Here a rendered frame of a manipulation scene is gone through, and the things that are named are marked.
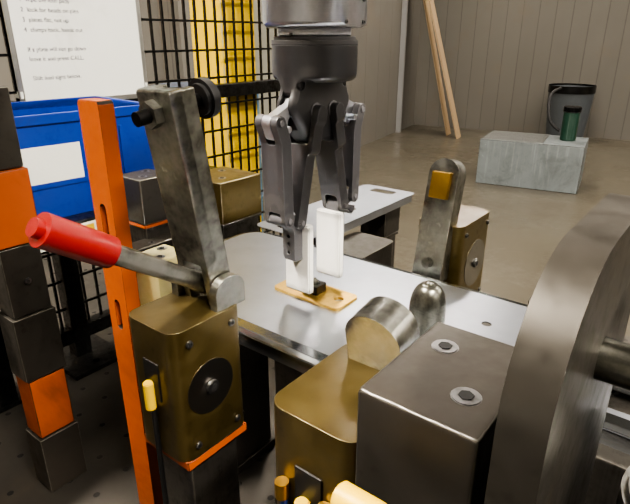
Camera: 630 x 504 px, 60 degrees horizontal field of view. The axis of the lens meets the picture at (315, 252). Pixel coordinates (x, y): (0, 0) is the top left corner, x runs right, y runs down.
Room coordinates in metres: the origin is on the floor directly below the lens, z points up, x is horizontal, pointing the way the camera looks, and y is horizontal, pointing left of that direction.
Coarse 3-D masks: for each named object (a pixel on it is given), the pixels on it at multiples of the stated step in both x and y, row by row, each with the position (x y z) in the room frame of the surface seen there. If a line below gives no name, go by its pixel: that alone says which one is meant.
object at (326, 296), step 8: (280, 288) 0.51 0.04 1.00; (288, 288) 0.51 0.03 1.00; (320, 288) 0.50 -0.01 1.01; (328, 288) 0.51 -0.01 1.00; (336, 288) 0.51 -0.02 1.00; (296, 296) 0.50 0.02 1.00; (304, 296) 0.49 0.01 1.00; (312, 296) 0.49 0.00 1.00; (320, 296) 0.49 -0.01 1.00; (328, 296) 0.49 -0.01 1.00; (336, 296) 0.49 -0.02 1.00; (344, 296) 0.49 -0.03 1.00; (352, 296) 0.49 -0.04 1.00; (320, 304) 0.48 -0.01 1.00; (328, 304) 0.48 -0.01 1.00; (336, 304) 0.48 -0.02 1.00; (344, 304) 0.48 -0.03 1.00
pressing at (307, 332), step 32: (256, 256) 0.61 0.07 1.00; (352, 256) 0.62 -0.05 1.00; (256, 288) 0.52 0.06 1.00; (352, 288) 0.52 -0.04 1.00; (384, 288) 0.52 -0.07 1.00; (448, 288) 0.52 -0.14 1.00; (256, 320) 0.45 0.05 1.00; (288, 320) 0.45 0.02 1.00; (320, 320) 0.45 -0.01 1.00; (448, 320) 0.45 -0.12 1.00; (480, 320) 0.45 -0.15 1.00; (512, 320) 0.45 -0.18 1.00; (288, 352) 0.39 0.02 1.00; (320, 352) 0.39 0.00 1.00; (608, 416) 0.31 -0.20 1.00
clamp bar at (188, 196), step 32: (160, 96) 0.37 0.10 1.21; (192, 96) 0.37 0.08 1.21; (160, 128) 0.37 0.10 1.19; (192, 128) 0.37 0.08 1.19; (160, 160) 0.38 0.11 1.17; (192, 160) 0.37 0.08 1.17; (192, 192) 0.37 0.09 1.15; (192, 224) 0.37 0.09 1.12; (192, 256) 0.38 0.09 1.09; (224, 256) 0.39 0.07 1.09
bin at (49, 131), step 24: (96, 96) 0.87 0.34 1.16; (24, 120) 0.65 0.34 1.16; (48, 120) 0.67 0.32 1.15; (72, 120) 0.69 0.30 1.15; (120, 120) 0.74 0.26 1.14; (24, 144) 0.65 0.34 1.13; (48, 144) 0.67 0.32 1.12; (72, 144) 0.69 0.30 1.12; (120, 144) 0.73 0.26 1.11; (144, 144) 0.76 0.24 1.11; (48, 168) 0.66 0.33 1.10; (72, 168) 0.68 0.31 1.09; (144, 168) 0.76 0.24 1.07; (48, 192) 0.66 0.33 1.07; (72, 192) 0.68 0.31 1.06
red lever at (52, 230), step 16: (32, 224) 0.30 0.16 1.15; (48, 224) 0.30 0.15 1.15; (64, 224) 0.31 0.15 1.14; (80, 224) 0.32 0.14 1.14; (32, 240) 0.30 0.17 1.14; (48, 240) 0.29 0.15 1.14; (64, 240) 0.30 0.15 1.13; (80, 240) 0.31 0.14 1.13; (96, 240) 0.32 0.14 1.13; (112, 240) 0.33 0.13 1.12; (80, 256) 0.31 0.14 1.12; (96, 256) 0.32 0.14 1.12; (112, 256) 0.32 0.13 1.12; (128, 256) 0.34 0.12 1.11; (144, 256) 0.35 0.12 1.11; (144, 272) 0.35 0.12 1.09; (160, 272) 0.35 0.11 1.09; (176, 272) 0.37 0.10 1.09; (192, 272) 0.38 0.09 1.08; (192, 288) 0.38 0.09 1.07
